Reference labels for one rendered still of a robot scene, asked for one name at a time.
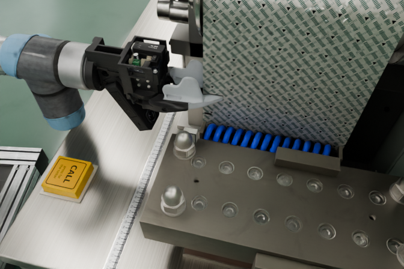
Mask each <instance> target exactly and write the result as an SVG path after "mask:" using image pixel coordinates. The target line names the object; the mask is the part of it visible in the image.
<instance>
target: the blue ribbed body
mask: <svg viewBox="0 0 404 269"><path fill-rule="evenodd" d="M210 137H211V138H212V141H215V142H218V141H219V139H220V140H221V143H225V144H227V143H228V141H230V144H231V145H237V144H238V143H239V146H240V147H247V145H248V148H252V149H256V148H258V150H262V151H266V149H267V151H268V152H272V153H276V150H277V147H283V148H290V149H293V150H300V151H306V152H309V153H315V154H321V155H325V156H331V157H337V153H335V152H331V145H329V144H327V145H325V147H324V150H321V144H320V143H318V142H317V143H315V145H314V148H311V142H310V141H306V142H305V143H304V146H303V147H302V146H301V140H300V139H296V140H295V142H294V144H293V145H292V139H291V138H290V137H287V138H285V140H284V142H283V143H282V137H281V136H279V135H278V136H276V137H275V139H274V141H273V138H272V135H271V134H269V133H268V134H267V135H266V136H265V138H264V139H263V134H262V132H257V133H256V135H255V136H254V133H253V131H252V130H248V131H247V132H246V133H245V132H244V130H243V129H242V128H239V129H237V131H236V132H235V129H234V127H229V128H228V129H227V130H226V127H225V126H224V125H220V126H219V127H218V128H217V126H216V124H214V123H211V124H209V126H208V127H207V128H205V131H204V137H203V139H205V140H209V138H210Z"/></svg>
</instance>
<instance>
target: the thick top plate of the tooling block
mask: <svg viewBox="0 0 404 269"><path fill-rule="evenodd" d="M176 135H177V134H174V133H172V135H171V137H170V140H169V143H168V145H167V148H166V150H165V154H164V156H163V159H162V161H161V164H160V167H159V169H158V172H157V174H156V178H155V180H154V183H153V185H152V188H151V191H150V193H149V196H148V198H147V202H146V203H145V207H144V209H143V212H142V214H141V217H140V220H139V223H140V225H141V229H142V233H143V235H144V238H147V239H150V240H155V241H160V242H163V243H167V244H172V245H175V246H180V247H184V248H187V249H192V250H197V251H200V252H204V253H209V254H213V255H217V256H222V257H225V258H230V259H234V260H237V261H242V262H247V263H250V264H253V262H254V259H255V257H256V253H257V252H259V253H263V254H266V255H271V256H276V257H279V258H284V259H288V260H292V261H296V262H301V263H305V264H309V265H314V266H317V267H322V268H327V269H404V267H403V266H402V265H401V263H400V262H399V260H398V258H397V248H398V247H399V246H400V245H401V244H404V205H402V204H400V203H398V202H396V201H395V200H394V199H393V198H392V197H391V195H390V192H389V188H390V185H392V183H395V182H397V180H398V179H399V178H400V177H398V176H394V175H388V174H382V173H378V172H372V171H367V170H362V169H357V168H350V167H347V166H341V165H340V173H339V174H338V176H337V177H333V176H329V175H324V174H318V173H314V172H308V171H302V170H299V169H293V168H287V167H284V166H277V165H274V162H275V153H272V152H268V151H262V150H256V149H252V148H247V147H240V146H237V145H231V144H225V143H221V142H215V141H209V140H205V139H199V138H198V139H197V143H195V142H194V145H195V148H196V153H195V155H194V156H193V157H192V158H191V159H189V160H180V159H178V158H177V157H175V155H174V153H173V148H174V140H175V138H176ZM169 185H176V186H178V187H179V188H180V189H181V191H182V193H183V196H184V198H185V199H186V209H185V211H184V212H183V213H182V214H181V215H179V216H176V217H170V216H167V215H166V214H164V213H163V211H162V209H161V201H162V198H161V196H162V194H163V191H164V189H165V188H166V187H167V186H169Z"/></svg>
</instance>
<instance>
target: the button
mask: <svg viewBox="0 0 404 269"><path fill-rule="evenodd" d="M93 169H94V167H93V165H92V163H91V162H87V161H83V160H78V159H73V158H70V157H64V156H58V158H57V159H56V161H55V163H54V165H53V166H52V168H51V169H50V171H49V173H48V174H47V176H46V178H45V179H44V181H43V182H42V184H41V186H42V188H43V190H44V191H46V192H49V193H54V194H58V195H63V196H68V197H71V198H76V199H78V198H79V197H80V195H81V193H82V191H83V189H84V187H85V185H86V183H87V181H88V179H89V177H90V175H91V173H92V171H93Z"/></svg>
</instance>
